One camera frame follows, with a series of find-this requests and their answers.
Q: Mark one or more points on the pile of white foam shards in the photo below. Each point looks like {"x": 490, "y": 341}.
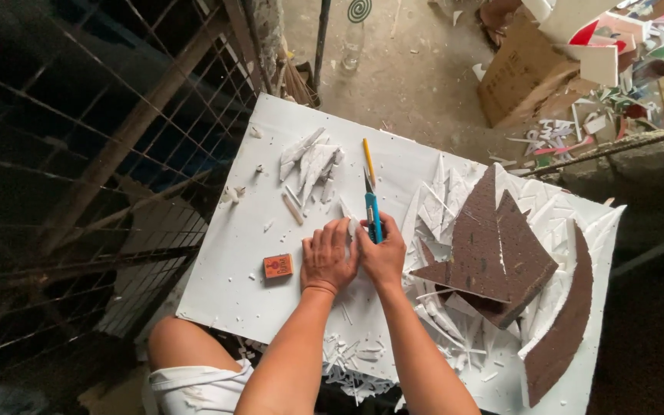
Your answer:
{"x": 312, "y": 161}

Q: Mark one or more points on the large white foam board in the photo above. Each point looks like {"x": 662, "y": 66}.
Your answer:
{"x": 251, "y": 276}

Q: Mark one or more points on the tall brown triangular foam piece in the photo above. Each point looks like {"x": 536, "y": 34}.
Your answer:
{"x": 479, "y": 248}

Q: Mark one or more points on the person's left hand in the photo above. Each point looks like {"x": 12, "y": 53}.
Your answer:
{"x": 327, "y": 265}

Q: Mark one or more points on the green mosquito coil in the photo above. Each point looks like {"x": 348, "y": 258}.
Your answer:
{"x": 359, "y": 10}

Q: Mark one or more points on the white foam stick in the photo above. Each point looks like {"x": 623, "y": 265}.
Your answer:
{"x": 293, "y": 208}

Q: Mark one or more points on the wide brown triangular foam piece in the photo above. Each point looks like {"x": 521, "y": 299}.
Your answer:
{"x": 531, "y": 265}

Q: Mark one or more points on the clear glass bottle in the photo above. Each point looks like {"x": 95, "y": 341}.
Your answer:
{"x": 353, "y": 46}

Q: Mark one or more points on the brown cardboard box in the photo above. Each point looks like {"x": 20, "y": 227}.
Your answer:
{"x": 519, "y": 75}

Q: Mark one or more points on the person's right hand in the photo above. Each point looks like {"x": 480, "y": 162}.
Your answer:
{"x": 385, "y": 259}

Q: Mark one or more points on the blue utility knife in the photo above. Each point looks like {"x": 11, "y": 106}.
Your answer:
{"x": 373, "y": 213}

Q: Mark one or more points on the heap of coloured foam scraps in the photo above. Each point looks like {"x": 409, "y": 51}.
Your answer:
{"x": 631, "y": 75}

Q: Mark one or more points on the dark metal pole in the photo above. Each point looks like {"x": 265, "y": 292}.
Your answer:
{"x": 321, "y": 46}

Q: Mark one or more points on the person's leg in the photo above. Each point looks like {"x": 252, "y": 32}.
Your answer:
{"x": 185, "y": 346}

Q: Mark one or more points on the small white foam piece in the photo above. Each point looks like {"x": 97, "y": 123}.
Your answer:
{"x": 350, "y": 218}

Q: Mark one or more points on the straw broom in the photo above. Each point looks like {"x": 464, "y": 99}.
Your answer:
{"x": 297, "y": 80}

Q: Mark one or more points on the yellow pencil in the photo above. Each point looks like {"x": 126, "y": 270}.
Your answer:
{"x": 369, "y": 161}

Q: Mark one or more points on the person's white shorts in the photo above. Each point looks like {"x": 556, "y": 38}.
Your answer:
{"x": 199, "y": 389}

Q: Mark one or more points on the heap of white foam offcuts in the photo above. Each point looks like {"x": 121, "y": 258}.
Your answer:
{"x": 545, "y": 213}

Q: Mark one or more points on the orange matchbox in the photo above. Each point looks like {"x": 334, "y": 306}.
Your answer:
{"x": 278, "y": 266}

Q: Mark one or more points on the brown curved foam piece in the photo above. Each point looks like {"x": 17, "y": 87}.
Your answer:
{"x": 565, "y": 328}

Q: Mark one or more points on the rusty steel rebar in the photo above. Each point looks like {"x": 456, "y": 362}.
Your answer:
{"x": 614, "y": 148}

